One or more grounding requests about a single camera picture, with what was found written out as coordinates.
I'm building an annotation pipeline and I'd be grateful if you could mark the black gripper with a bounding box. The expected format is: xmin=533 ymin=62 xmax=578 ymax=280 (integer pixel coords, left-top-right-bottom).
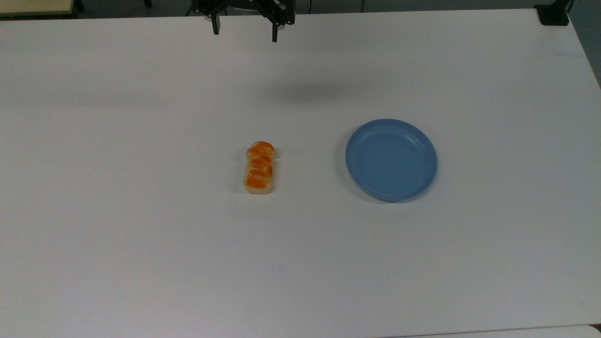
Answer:
xmin=192 ymin=0 xmax=296 ymax=43

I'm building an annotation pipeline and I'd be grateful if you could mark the braided orange glazed bread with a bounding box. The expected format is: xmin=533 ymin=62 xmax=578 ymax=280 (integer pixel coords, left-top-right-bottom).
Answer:
xmin=242 ymin=141 xmax=276 ymax=195

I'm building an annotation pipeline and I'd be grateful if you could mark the blue round plate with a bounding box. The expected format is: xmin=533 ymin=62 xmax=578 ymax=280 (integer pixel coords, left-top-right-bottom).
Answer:
xmin=345 ymin=118 xmax=439 ymax=203

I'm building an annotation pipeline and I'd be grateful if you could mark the light wooden table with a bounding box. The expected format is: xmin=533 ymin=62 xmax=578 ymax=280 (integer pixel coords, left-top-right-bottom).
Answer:
xmin=0 ymin=0 xmax=76 ymax=18

